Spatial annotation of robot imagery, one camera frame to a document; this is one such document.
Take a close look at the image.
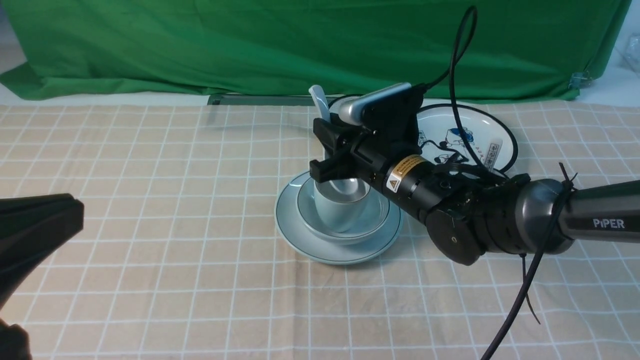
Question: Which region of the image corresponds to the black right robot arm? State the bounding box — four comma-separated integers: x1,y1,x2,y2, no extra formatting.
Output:
310,83,640,265

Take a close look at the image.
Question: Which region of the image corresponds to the white bowl black rim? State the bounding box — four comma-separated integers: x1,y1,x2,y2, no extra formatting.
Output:
329,95,362,125

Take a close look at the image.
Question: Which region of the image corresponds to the clear plastic bag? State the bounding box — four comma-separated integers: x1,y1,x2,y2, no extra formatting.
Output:
622,32,640,75

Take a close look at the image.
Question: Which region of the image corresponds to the light blue ceramic bowl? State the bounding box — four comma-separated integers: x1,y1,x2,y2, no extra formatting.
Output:
295,178,390,245

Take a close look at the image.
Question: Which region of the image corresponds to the beige checkered tablecloth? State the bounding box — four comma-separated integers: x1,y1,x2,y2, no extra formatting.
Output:
0,101,640,360

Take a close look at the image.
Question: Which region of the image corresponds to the light blue ceramic plate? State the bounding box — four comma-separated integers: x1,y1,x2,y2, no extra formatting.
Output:
274,171,403,265

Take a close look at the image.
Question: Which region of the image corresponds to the white plate black rim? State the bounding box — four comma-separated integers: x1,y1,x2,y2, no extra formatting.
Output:
417,104,519,173

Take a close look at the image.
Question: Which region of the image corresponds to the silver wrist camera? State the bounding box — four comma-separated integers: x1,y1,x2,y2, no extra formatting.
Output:
337,82,412,126

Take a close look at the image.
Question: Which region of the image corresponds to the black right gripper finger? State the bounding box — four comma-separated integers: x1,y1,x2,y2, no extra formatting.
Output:
309,150,359,183
313,119,361,151

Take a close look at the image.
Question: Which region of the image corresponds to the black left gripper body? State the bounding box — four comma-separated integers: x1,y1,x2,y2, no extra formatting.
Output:
0,193,85,307

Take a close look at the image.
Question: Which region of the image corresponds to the metal binder clip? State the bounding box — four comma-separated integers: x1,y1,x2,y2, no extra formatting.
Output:
567,70,594,90

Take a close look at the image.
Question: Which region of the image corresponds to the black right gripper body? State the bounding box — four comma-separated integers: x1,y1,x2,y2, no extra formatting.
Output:
350,88,426,193

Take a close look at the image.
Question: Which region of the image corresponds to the light blue ceramic cup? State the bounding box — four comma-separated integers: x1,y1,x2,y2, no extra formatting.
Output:
313,178,371,233

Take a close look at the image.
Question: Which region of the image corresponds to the light blue ceramic spoon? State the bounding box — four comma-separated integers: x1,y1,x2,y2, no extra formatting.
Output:
308,84,330,122

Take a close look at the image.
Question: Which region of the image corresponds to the green backdrop cloth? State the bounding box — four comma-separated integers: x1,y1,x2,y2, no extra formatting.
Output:
1,0,631,103

